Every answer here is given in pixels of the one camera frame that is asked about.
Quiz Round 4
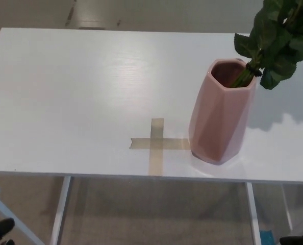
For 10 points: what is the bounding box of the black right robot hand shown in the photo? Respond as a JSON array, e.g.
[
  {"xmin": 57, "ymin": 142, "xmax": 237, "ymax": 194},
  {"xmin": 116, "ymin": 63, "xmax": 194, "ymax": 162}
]
[{"xmin": 279, "ymin": 235, "xmax": 303, "ymax": 245}]

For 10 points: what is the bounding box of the pink artificial rose bouquet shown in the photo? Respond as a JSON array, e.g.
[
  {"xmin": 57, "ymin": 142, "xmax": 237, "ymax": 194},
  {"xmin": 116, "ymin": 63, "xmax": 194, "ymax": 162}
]
[{"xmin": 225, "ymin": 0, "xmax": 303, "ymax": 90}]

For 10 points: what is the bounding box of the pink faceted ceramic vase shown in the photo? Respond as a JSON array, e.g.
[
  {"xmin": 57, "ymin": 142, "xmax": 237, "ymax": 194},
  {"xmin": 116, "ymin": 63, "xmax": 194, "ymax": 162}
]
[{"xmin": 188, "ymin": 58, "xmax": 258, "ymax": 164}]

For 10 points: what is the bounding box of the light blue metal strut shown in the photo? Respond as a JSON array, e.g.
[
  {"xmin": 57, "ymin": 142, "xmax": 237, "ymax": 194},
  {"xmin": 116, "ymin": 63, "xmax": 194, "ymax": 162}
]
[{"xmin": 0, "ymin": 187, "xmax": 44, "ymax": 245}]

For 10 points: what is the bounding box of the blue floor tape patch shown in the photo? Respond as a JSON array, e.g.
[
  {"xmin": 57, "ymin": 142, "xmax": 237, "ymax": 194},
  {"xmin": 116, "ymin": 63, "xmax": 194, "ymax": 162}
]
[{"xmin": 260, "ymin": 229, "xmax": 275, "ymax": 245}]

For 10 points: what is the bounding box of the thin white table leg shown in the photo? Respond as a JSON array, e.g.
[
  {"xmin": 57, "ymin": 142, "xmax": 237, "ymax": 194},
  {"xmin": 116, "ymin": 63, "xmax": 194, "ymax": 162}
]
[{"xmin": 281, "ymin": 185, "xmax": 294, "ymax": 231}]

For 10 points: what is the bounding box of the long beige masking tape strip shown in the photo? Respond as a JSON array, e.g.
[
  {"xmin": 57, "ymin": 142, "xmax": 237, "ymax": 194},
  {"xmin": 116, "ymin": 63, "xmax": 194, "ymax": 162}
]
[{"xmin": 147, "ymin": 117, "xmax": 165, "ymax": 177}]

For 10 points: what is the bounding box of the short beige masking tape strip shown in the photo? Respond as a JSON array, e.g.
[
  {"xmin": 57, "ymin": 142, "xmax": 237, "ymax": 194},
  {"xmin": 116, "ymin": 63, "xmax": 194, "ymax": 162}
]
[{"xmin": 130, "ymin": 137, "xmax": 191, "ymax": 151}]

